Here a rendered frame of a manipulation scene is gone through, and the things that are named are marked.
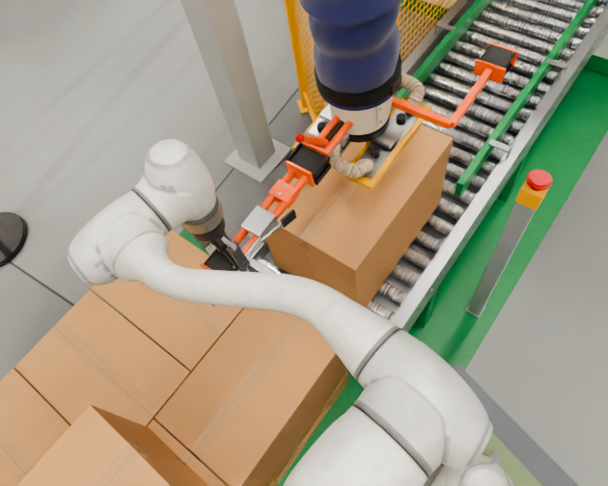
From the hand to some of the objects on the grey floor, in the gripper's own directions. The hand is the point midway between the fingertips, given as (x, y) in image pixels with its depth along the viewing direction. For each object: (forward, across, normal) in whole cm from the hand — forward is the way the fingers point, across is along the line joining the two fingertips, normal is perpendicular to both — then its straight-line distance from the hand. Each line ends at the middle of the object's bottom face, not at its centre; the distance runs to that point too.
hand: (228, 261), depth 118 cm
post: (+124, -49, -78) cm, 154 cm away
